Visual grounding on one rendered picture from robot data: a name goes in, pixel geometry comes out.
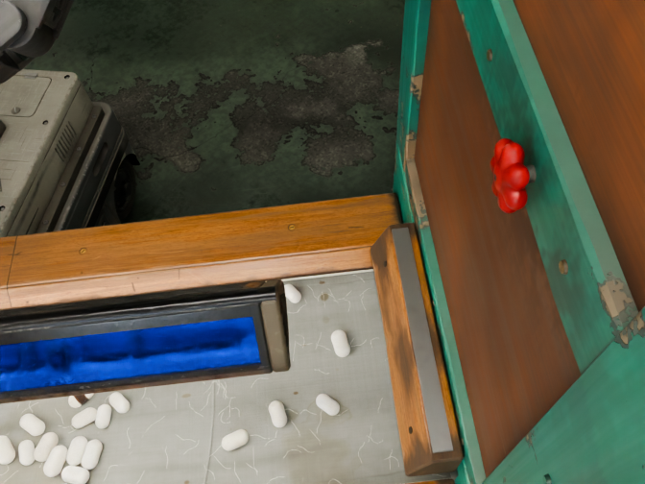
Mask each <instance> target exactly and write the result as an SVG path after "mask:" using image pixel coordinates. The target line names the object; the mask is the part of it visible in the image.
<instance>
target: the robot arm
mask: <svg viewBox="0 0 645 484"><path fill-rule="evenodd" d="M73 2H74V0H0V84H2V83H4V82H6V81H7V80H8V79H10V78H11V77H13V76H14V75H15V74H16V73H17V72H18V71H21V70H22V69H23V68H24V67H26V66H27V65H28V64H29V63H30V62H31V61H33V60H34V59H35V58H36V57H40V56H43V55H45V54H46V53H48V52H49V51H50V49H51V48H52V47H53V45H54V42H55V40H56V39H58V38H59V36H60V32H61V30H62V27H63V25H64V22H65V20H66V18H67V15H68V14H69V12H70V9H71V7H72V5H73Z"/></svg>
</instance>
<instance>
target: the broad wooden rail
mask: <svg viewBox="0 0 645 484"><path fill-rule="evenodd" d="M396 224H403V221H402V216H401V211H400V206H399V201H398V197H397V194H396V193H387V194H378V195H369V196H361V197H352V198H344V199H336V200H327V201H318V202H310V203H302V204H293V205H285V206H268V207H260V208H252V209H243V210H234V211H226V212H218V213H209V214H201V215H192V216H184V217H176V218H167V219H158V220H150V221H142V222H133V223H125V224H116V225H108V226H100V227H91V228H82V229H74V230H58V231H49V232H41V233H33V234H24V235H16V236H7V237H0V310H9V309H17V308H26V307H36V306H44V305H53V304H61V303H76V302H85V301H93V300H101V299H110V298H118V297H127V296H135V295H143V294H152V293H160V292H169V291H177V290H185V289H194V288H202V287H210V286H219V285H228V284H236V283H245V282H246V283H252V282H260V281H268V280H272V279H286V278H302V277H311V276H319V275H327V274H336V273H344V272H353V271H362V270H369V269H373V267H372V262H371V256H370V248H371V246H372V245H373V244H374V243H375V241H376V240H377V239H378V238H379V237H380V235H381V234H382V233H383V232H384V231H385V229H386V228H387V227H388V226H390V225H396Z"/></svg>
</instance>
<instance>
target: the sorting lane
mask: <svg viewBox="0 0 645 484"><path fill-rule="evenodd" d="M282 281H283V283H284V285H286V284H291V285H293V286H294V287H295V288H296V289H297V290H298V291H299V292H300V294H301V299H300V301H299V302H296V303H294V302H290V300H289V299H288V298H287V297H286V304H287V315H288V328H289V350H290V364H291V367H290V369H289V371H287V372H278V373H275V372H274V371H273V372H272V373H271V374H264V375H249V376H240V377H232V378H223V379H214V380H207V381H198V382H189V383H181V384H172V385H163V386H155V387H147V388H138V389H130V390H121V391H112V392H104V393H96V394H93V396H92V398H91V399H90V400H88V401H87V402H86V403H85V404H83V405H82V406H80V407H77V408H74V407H71V406H70V405H69V403H68V400H69V397H61V398H52V399H37V400H28V401H20V402H11V403H2V404H0V436H7V437H8V438H9V439H10V440H11V443H12V446H13V448H14V450H15V457H14V459H13V460H12V462H10V463H9V464H6V465H4V464H0V484H72V483H68V482H65V481H64V480H63V479H62V477H61V473H62V471H63V469H64V468H66V467H67V466H71V465H69V464H68V463H67V460H65V462H64V464H63V467H62V469H61V472H60V473H59V474H58V475H57V476H54V477H49V476H47V475H46V474H45V473H44V471H43V467H44V465H45V463H46V461H47V460H46V461H44V462H38V461H36V459H35V461H34V462H33V463H32V464H31V465H28V466H25V465H22V464H21V463H20V461H19V452H18V447H19V444H20V443H21V442H22V441H24V440H30V441H32V442H33V443H34V446H35V449H36V447H37V445H38V443H39V441H40V440H41V438H42V436H43V435H44V434H46V433H49V432H54V433H56V434H57V436H58V438H59V441H58V443H57V446H65V447H66V448H67V450H69V447H70V445H71V442H72V440H73V439H74V438H75V437H78V436H84V437H85V438H86V440H87V442H90V441H91V440H99V441H100V442H101V443H102V445H103V449H102V452H101V454H100V457H99V460H98V464H97V465H96V467H94V468H93V469H90V470H88V471H89V479H88V481H87V482H86V483H85V484H405V483H414V482H422V481H431V480H440V479H447V478H451V475H450V472H444V473H435V474H426V475H418V476H407V475H406V474H405V469H404V462H403V454H402V449H401V444H400V439H399V432H398V426H397V420H396V413H395V408H394V396H393V389H392V383H391V376H390V369H389V362H388V355H387V345H386V340H385V335H384V329H383V323H382V317H381V311H380V305H379V300H378V294H377V289H376V283H375V276H374V271H373V269H369V270H362V271H353V272H344V273H336V274H327V275H319V276H311V277H302V278H286V279H282ZM335 330H342V331H343V332H344V333H345V334H346V338H347V340H348V343H349V346H350V352H349V354H348V355H347V356H346V357H340V356H338V355H337V354H336V352H335V350H334V347H333V344H332V341H331V335H332V333H333V332H334V331H335ZM116 392H118V393H120V394H122V395H123V397H124V398H125V399H126V400H127V401H128V402H129V403H130V409H129V411H128V412H126V413H119V412H117V411H116V409H115V408H114V407H113V406H112V405H111V404H110V403H109V397H110V395H111V394H113V393H116ZM320 394H327V395H328V396H330V397H331V398H332V399H334V400H336V401H337V402H338V403H339V405H340V410H339V412H338V413H337V414H336V415H333V416H331V415H328V414H327V413H326V412H324V411H323V410H322V409H321V408H320V407H319V406H318V405H317V404H316V398H317V396H318V395H320ZM275 400H278V401H280V402H282V404H283V406H284V410H285V414H286V416H287V423H286V424H285V425H284V426H283V427H276V426H274V424H273V422H272V418H271V414H270V412H269V405H270V404H271V402H273V401H275ZM103 404H107V405H109V406H110V408H111V416H110V421H109V425H108V426H107V427H106V428H103V429H101V428H98V427H97V426H96V424H95V421H96V420H95V421H93V422H92V423H90V424H88V425H86V426H85V427H83V428H75V427H74V426H73V425H72V419H73V417H74V416H75V415H77V414H78V413H80V412H82V411H83V410H85V409H86V408H88V407H92V408H95V409H96V410H98V408H99V407H100V406H101V405H103ZM25 414H33V415H35V416H36V417H37V418H39V419H40V420H41V421H43V422H44V423H45V430H44V432H43V433H42V434H40V435H38V436H33V435H31V434H30V433H29V432H27V431H26V430H25V429H23V428H22V427H21V426H20V423H19V422H20V419H21V417H22V416H24V415H25ZM239 429H244V430H246V431H247V432H248V434H249V439H248V441H247V442H246V443H245V444H244V445H242V446H241V447H239V448H236V449H234V450H231V451H227V450H225V449H223V447H222V440H223V438H224V437H225V436H227V435H228V434H230V433H233V432H235V431H237V430H239Z"/></svg>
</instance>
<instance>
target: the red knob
mask: <svg viewBox="0 0 645 484"><path fill-rule="evenodd" d="M524 158H525V152H524V150H523V148H522V146H521V145H519V144H518V143H515V142H513V141H512V140H510V139H509V138H502V139H500V140H499V141H498V142H497V143H496V144H495V147H494V156H493V157H492V159H491V161H490V170H491V171H492V173H493V182H492V185H491V189H492V192H493V193H494V195H495V196H496V197H497V198H498V205H499V207H500V209H501V210H502V211H504V212H505V213H510V214H511V213H514V212H516V211H517V210H520V209H522V208H523V207H525V205H526V204H527V201H528V194H527V191H526V188H525V186H526V185H527V184H528V183H531V182H535V181H536V169H535V166H534V165H533V164H530V165H524Z"/></svg>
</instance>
